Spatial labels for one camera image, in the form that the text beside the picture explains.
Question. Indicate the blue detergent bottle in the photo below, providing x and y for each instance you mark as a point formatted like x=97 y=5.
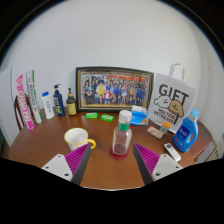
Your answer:
x=185 y=135

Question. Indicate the dark blue pump bottle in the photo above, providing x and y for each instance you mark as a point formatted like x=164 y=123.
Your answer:
x=59 y=103

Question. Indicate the white tube bottle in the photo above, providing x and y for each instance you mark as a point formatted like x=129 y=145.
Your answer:
x=48 y=107

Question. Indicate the clear green-labelled plastic bottle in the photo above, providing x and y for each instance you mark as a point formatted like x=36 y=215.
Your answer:
x=122 y=140

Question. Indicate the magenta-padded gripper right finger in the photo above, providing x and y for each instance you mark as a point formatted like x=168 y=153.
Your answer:
x=150 y=160

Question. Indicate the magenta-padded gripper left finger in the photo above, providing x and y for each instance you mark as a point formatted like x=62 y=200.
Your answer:
x=75 y=160

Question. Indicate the white flat panel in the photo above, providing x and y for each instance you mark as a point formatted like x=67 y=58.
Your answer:
x=6 y=106

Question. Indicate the long pink-printed box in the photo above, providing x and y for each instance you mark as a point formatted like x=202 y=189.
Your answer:
x=25 y=103

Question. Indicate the blue tissue pack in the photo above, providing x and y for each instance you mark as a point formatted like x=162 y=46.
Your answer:
x=139 y=117

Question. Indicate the white paper gift bag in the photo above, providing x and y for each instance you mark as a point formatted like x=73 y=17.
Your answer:
x=173 y=100

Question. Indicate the white remote control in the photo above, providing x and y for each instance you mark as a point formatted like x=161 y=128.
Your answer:
x=172 y=152

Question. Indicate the amber pump bottle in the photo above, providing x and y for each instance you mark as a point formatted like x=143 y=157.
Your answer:
x=71 y=106

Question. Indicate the framed group photo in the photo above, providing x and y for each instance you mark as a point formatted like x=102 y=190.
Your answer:
x=113 y=88

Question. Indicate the colourful cube puzzle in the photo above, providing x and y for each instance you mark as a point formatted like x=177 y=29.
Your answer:
x=165 y=128

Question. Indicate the floral patterned pouch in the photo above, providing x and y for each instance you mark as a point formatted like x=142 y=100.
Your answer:
x=155 y=132

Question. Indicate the long green-printed white box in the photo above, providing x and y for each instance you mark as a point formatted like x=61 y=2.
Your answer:
x=34 y=96

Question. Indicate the white radiator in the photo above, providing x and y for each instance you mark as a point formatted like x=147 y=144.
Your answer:
x=218 y=151

